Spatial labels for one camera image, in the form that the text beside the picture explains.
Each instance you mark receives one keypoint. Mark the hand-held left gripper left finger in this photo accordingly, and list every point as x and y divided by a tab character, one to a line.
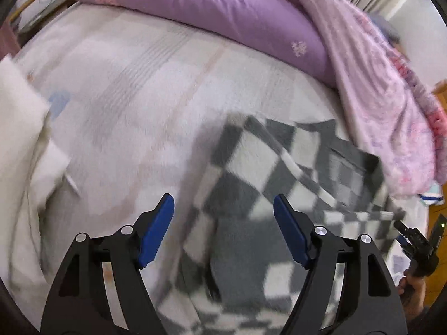
158	224

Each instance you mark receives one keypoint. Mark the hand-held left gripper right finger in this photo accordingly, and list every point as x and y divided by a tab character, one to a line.
290	224

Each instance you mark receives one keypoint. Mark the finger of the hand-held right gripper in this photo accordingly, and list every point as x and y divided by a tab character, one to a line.
407	233

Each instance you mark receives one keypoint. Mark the grey white checkered fleece garment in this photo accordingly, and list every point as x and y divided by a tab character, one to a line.
244	167

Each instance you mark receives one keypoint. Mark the person's right hand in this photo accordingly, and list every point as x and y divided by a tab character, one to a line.
414	293

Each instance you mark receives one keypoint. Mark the blue white striped cloth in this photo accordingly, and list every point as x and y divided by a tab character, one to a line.
432	195

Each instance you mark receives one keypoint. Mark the pink floral blanket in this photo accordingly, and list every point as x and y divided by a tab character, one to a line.
380	94

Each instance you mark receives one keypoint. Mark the wooden cabinet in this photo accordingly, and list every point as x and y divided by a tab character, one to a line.
440	92

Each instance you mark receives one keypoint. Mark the purple snowflake quilt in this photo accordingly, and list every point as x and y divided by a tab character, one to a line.
216	3

